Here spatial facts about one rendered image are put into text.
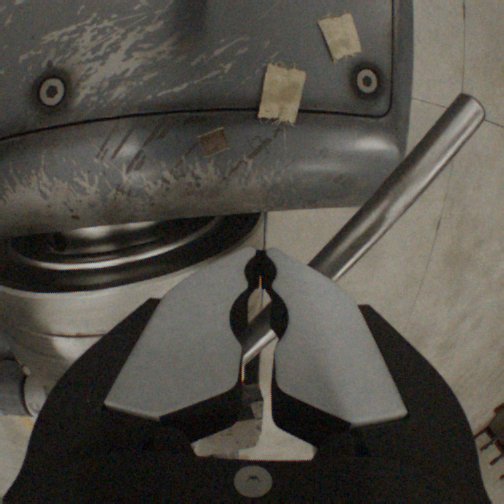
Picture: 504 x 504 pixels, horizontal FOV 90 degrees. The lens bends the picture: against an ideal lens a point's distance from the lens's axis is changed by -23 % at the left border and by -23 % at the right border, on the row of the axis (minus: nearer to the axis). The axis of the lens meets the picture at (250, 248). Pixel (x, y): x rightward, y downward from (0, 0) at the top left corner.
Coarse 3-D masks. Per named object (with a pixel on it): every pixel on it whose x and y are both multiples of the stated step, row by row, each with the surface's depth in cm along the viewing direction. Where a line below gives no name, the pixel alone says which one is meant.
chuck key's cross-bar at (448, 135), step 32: (448, 128) 8; (416, 160) 9; (448, 160) 9; (384, 192) 9; (416, 192) 9; (352, 224) 10; (384, 224) 10; (320, 256) 11; (352, 256) 10; (256, 320) 12; (256, 352) 13
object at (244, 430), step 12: (240, 408) 75; (240, 420) 72; (252, 420) 72; (228, 432) 73; (240, 432) 74; (252, 432) 75; (204, 444) 74; (216, 444) 75; (228, 444) 76; (240, 444) 77; (252, 444) 78
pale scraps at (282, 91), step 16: (336, 32) 13; (352, 32) 13; (336, 48) 13; (352, 48) 13; (272, 80) 13; (288, 80) 14; (304, 80) 14; (272, 96) 14; (288, 96) 14; (272, 112) 14; (288, 112) 14; (208, 144) 14; (224, 144) 14
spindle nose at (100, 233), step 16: (128, 224) 23; (144, 224) 24; (160, 224) 25; (176, 224) 26; (32, 240) 22; (48, 240) 22; (64, 240) 22; (80, 240) 22; (96, 240) 22; (112, 240) 23; (128, 240) 23; (144, 240) 24
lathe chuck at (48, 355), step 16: (256, 304) 31; (0, 320) 21; (16, 336) 20; (32, 336) 20; (48, 336) 19; (64, 336) 19; (80, 336) 20; (96, 336) 20; (16, 352) 22; (32, 352) 21; (48, 352) 20; (64, 352) 20; (80, 352) 20; (32, 368) 22; (48, 368) 21; (64, 368) 21; (48, 384) 23
